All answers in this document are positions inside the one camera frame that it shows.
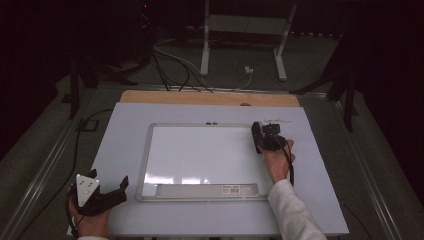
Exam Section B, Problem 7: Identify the hand-held gripper black cable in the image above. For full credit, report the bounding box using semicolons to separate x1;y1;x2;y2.
64;193;81;238
282;146;373;240

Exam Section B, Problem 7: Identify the person's right hand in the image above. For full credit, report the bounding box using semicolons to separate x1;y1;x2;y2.
261;139;296;185

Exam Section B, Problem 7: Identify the dark equipment with red light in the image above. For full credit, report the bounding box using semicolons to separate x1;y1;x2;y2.
131;0;159;68

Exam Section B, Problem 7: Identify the white cable with plug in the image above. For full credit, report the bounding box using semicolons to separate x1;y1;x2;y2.
233;65;255;91

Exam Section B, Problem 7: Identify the long black cable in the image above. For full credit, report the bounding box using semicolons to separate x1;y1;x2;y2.
14;108;114;240

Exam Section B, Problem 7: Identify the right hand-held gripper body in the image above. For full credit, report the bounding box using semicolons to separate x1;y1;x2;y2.
261;118;293;153

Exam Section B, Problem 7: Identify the left hand-held gripper black cable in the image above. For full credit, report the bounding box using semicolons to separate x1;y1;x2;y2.
64;193;81;238

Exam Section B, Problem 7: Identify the aluminium rail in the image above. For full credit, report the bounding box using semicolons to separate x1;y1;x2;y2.
0;84;99;240
333;99;406;240

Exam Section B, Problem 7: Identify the person's left hand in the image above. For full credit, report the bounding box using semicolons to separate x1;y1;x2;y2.
68;187;112;238

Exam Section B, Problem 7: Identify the dark power strip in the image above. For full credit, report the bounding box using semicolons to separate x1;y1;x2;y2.
289;30;339;38

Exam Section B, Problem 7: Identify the large white base board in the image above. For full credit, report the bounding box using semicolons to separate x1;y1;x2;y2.
67;101;350;238

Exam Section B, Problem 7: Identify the black floor cable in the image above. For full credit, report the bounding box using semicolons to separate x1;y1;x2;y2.
153;49;215;94
150;52;172;92

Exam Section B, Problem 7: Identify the white whiteboard with grey frame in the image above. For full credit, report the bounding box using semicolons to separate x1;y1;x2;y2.
134;122;283;203

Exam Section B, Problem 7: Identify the black tripod stand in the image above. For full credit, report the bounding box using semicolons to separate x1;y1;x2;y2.
68;54;138;120
289;68;358;133

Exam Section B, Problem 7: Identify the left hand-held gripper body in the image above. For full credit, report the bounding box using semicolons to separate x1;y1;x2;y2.
74;173;116;217

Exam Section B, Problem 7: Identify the long white cable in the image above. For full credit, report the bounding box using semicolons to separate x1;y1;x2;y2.
153;45;215;90

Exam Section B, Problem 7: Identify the grey metal stand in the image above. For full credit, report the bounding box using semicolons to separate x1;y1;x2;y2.
199;0;298;82

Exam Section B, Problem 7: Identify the right hand-held gripper black cable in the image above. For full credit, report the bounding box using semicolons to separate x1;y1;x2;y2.
282;146;373;240

